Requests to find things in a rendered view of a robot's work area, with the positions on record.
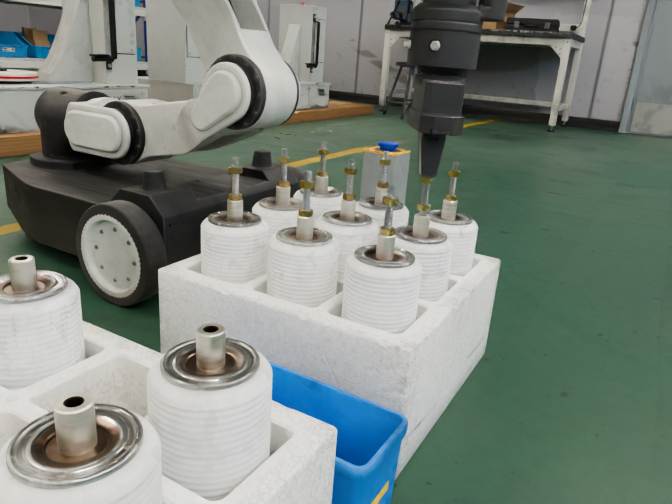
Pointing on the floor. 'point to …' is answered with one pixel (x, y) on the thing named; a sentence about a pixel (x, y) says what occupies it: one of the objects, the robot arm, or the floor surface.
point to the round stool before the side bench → (406, 89)
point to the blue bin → (349, 435)
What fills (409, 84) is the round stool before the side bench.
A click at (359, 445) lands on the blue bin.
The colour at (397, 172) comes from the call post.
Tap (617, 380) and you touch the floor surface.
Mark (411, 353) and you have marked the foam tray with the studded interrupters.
